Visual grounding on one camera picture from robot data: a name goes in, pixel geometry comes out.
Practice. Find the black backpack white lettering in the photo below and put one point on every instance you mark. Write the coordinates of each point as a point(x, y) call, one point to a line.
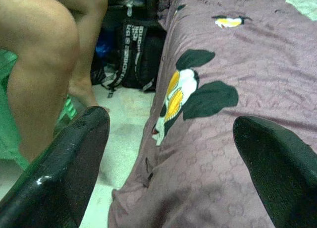
point(138, 52)

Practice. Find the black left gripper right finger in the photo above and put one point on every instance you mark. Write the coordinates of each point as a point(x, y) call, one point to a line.
point(284, 178)

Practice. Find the mauve cartoon print blanket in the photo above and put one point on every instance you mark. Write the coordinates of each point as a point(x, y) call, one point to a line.
point(247, 64)

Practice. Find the green plastic stool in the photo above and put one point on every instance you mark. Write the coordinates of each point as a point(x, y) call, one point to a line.
point(7, 129)

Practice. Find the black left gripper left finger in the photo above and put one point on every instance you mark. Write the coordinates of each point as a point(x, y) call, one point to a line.
point(57, 178)

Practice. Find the person bare leg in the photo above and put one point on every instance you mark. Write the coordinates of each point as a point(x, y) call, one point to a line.
point(86, 39)
point(37, 64)

